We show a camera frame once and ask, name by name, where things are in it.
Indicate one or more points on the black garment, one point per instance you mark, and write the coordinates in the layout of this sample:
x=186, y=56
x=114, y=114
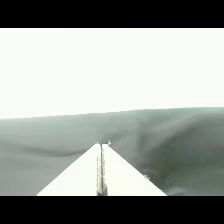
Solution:
x=173, y=143

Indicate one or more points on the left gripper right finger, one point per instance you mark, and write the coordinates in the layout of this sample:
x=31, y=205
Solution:
x=126, y=176

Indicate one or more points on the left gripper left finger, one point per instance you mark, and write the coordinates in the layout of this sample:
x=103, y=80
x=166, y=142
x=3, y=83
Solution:
x=80, y=176

